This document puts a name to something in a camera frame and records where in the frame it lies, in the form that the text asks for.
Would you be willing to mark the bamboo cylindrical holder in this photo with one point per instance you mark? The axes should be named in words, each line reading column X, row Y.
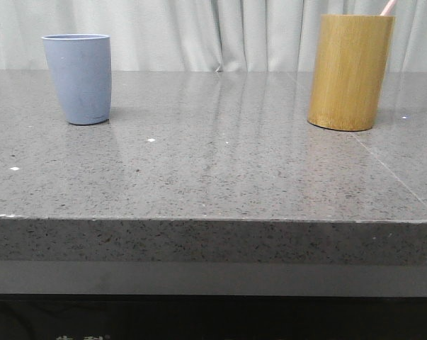
column 349, row 70

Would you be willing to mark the blue plastic cup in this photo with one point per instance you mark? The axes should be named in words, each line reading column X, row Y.
column 80, row 66

